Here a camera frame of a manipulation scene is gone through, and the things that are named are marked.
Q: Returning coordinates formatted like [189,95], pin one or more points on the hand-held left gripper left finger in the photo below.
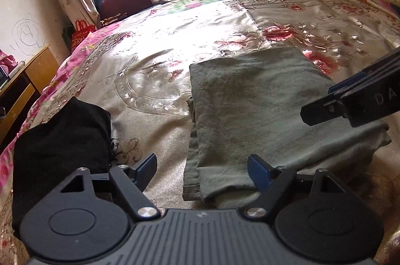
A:
[147,166]

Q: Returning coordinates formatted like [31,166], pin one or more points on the pink bag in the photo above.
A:
[7,61]

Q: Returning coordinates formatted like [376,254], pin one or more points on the wooden cabinet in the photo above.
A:
[40,71]

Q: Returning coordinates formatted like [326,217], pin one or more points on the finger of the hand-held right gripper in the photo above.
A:
[322,111]
[347,83]

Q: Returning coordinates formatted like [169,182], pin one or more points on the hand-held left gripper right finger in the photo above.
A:
[259,171]

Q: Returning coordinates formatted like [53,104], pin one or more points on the floral satin bedspread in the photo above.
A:
[156,64]

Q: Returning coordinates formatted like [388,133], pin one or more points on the black cloth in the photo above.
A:
[62,133]

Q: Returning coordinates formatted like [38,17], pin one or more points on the green pants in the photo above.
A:
[250,111]

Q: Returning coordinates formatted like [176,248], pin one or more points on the red bag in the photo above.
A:
[82,33]

